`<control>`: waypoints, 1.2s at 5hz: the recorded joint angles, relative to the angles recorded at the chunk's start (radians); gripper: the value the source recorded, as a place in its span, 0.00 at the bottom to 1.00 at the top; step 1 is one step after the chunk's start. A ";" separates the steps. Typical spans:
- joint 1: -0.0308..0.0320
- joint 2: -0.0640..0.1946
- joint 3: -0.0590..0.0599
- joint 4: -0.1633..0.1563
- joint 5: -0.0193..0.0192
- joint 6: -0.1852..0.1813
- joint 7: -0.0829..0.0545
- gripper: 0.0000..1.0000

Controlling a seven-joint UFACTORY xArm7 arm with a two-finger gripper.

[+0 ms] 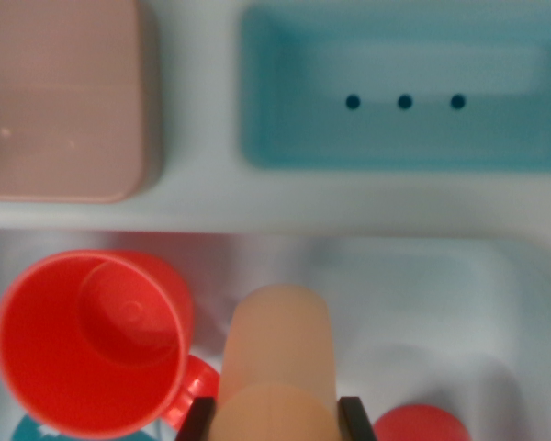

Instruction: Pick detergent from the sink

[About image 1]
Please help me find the cream toy detergent bottle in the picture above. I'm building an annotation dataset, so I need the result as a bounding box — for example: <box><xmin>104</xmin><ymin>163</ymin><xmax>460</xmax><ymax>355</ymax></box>
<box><xmin>210</xmin><ymin>283</ymin><xmax>345</xmax><ymax>441</ymax></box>

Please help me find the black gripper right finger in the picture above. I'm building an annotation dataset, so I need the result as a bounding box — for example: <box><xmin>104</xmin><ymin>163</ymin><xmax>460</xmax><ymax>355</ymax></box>
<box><xmin>338</xmin><ymin>397</ymin><xmax>378</xmax><ymax>441</ymax></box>

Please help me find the teal toy dish brush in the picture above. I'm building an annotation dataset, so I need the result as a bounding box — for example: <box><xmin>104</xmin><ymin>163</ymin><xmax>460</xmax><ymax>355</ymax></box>
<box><xmin>11</xmin><ymin>413</ymin><xmax>180</xmax><ymax>441</ymax></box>

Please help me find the coral toy mug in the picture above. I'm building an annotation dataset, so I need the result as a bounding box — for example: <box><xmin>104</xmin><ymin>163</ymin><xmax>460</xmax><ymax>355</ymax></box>
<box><xmin>0</xmin><ymin>249</ymin><xmax>221</xmax><ymax>437</ymax></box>

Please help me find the coral toy tumbler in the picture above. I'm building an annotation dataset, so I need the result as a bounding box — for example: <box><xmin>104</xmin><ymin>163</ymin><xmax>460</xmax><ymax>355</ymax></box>
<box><xmin>374</xmin><ymin>402</ymin><xmax>473</xmax><ymax>441</ymax></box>

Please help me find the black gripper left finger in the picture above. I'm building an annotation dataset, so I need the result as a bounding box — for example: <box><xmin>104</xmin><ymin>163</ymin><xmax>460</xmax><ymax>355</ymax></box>
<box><xmin>174</xmin><ymin>397</ymin><xmax>217</xmax><ymax>441</ymax></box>

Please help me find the light blue toy sink unit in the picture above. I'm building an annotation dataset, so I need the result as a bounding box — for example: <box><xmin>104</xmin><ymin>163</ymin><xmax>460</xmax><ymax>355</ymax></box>
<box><xmin>0</xmin><ymin>0</ymin><xmax>551</xmax><ymax>441</ymax></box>

